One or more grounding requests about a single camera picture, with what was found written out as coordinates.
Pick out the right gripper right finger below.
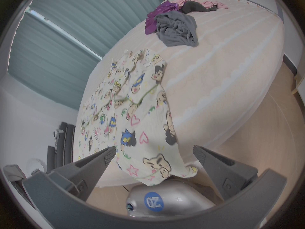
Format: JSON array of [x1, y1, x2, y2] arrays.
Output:
[[193, 145, 259, 202]]

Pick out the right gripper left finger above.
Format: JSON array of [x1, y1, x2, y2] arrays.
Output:
[[49, 146, 117, 202]]

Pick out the white printed pyjama top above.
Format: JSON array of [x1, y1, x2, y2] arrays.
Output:
[[76, 48, 198, 187]]

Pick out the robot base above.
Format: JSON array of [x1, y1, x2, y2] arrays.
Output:
[[125, 179, 215, 218]]

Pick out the bed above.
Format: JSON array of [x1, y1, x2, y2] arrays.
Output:
[[73, 0, 299, 194]]

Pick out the black chest of drawers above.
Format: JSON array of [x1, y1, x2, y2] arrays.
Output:
[[46, 121, 76, 171]]

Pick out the blue-green curtain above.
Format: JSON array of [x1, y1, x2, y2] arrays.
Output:
[[7, 12, 103, 110], [30, 0, 167, 61]]

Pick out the dark grey garment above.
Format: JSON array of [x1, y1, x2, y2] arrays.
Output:
[[155, 10, 199, 48]]

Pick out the purple satin garment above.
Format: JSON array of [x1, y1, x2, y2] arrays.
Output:
[[145, 1, 183, 35]]

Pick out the black garment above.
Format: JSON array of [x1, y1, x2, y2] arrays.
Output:
[[180, 0, 218, 15]]

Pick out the pink garment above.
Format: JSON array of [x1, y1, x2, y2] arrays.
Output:
[[175, 0, 229, 10]]

